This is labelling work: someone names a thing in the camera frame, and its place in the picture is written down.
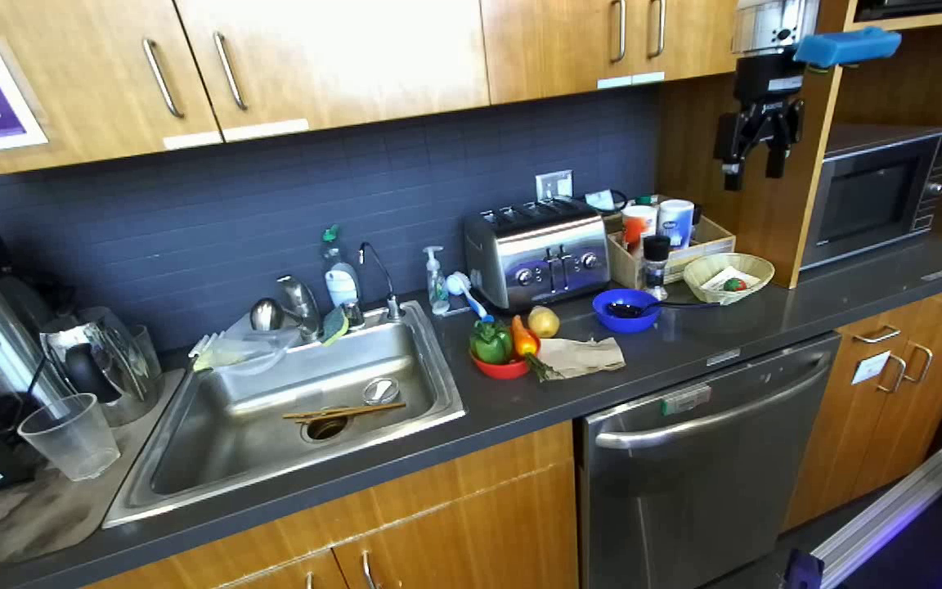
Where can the dish soap bottle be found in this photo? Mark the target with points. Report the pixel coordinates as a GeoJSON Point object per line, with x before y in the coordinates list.
{"type": "Point", "coordinates": [337, 273]}

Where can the yellow potato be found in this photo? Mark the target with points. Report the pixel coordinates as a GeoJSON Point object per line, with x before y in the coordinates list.
{"type": "Point", "coordinates": [544, 322]}

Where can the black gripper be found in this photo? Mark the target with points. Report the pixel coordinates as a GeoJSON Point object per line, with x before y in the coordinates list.
{"type": "Point", "coordinates": [770, 114]}

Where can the hand soap pump bottle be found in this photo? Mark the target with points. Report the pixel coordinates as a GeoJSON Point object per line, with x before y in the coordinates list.
{"type": "Point", "coordinates": [439, 296]}

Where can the black pepper shaker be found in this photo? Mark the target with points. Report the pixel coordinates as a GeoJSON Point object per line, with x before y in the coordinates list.
{"type": "Point", "coordinates": [654, 262]}

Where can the wall power outlet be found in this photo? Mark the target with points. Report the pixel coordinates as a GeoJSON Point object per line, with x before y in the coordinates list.
{"type": "Point", "coordinates": [556, 185]}

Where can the glass pitcher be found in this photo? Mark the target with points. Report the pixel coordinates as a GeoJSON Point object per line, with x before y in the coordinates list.
{"type": "Point", "coordinates": [101, 356]}

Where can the blue white canister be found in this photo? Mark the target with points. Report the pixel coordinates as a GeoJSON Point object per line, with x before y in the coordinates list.
{"type": "Point", "coordinates": [677, 222]}

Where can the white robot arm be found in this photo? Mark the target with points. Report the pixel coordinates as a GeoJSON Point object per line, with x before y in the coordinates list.
{"type": "Point", "coordinates": [768, 29]}

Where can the wooden cabinet door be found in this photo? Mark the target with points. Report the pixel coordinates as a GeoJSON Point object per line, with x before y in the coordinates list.
{"type": "Point", "coordinates": [284, 68]}
{"type": "Point", "coordinates": [568, 46]}
{"type": "Point", "coordinates": [691, 36]}
{"type": "Point", "coordinates": [101, 81]}

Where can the lower sink cabinet door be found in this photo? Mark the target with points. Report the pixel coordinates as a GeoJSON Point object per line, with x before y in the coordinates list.
{"type": "Point", "coordinates": [497, 517]}

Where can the green bell pepper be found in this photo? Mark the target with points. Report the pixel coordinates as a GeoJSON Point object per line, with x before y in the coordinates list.
{"type": "Point", "coordinates": [492, 341]}

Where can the wooden spoon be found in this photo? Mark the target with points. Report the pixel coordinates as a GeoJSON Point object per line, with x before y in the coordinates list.
{"type": "Point", "coordinates": [340, 414]}

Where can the brown paper napkin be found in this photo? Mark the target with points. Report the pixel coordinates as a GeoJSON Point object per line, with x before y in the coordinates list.
{"type": "Point", "coordinates": [565, 359]}

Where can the clear plastic cup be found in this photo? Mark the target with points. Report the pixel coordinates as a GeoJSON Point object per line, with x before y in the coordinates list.
{"type": "Point", "coordinates": [76, 439]}

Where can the red plate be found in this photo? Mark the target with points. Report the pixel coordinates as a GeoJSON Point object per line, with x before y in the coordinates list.
{"type": "Point", "coordinates": [502, 370]}

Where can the orange pepper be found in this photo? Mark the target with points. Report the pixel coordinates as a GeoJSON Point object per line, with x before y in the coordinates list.
{"type": "Point", "coordinates": [525, 338]}

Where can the wooden condiment box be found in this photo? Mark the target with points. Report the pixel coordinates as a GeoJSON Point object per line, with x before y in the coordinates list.
{"type": "Point", "coordinates": [625, 262]}

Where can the lower right cabinet door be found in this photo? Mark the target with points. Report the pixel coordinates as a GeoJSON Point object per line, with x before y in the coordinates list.
{"type": "Point", "coordinates": [879, 414]}

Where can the silver microwave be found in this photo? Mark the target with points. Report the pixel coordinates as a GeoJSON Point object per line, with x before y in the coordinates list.
{"type": "Point", "coordinates": [881, 185]}

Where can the red white canister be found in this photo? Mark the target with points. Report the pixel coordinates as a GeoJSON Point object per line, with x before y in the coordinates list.
{"type": "Point", "coordinates": [638, 222]}

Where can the stainless steel sink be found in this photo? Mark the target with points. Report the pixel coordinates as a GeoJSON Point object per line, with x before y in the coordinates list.
{"type": "Point", "coordinates": [223, 427]}

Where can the silver toaster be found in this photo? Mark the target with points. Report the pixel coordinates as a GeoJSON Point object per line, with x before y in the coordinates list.
{"type": "Point", "coordinates": [534, 254]}

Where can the white dish brush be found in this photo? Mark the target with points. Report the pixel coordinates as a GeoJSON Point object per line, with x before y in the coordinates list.
{"type": "Point", "coordinates": [459, 285]}

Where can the blue bowl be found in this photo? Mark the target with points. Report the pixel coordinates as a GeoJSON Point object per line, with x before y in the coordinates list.
{"type": "Point", "coordinates": [625, 309]}

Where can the stainless steel dishwasher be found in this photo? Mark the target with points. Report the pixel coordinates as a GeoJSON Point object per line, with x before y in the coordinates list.
{"type": "Point", "coordinates": [691, 481]}

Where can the chrome faucet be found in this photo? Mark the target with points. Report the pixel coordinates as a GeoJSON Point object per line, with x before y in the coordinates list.
{"type": "Point", "coordinates": [382, 273]}

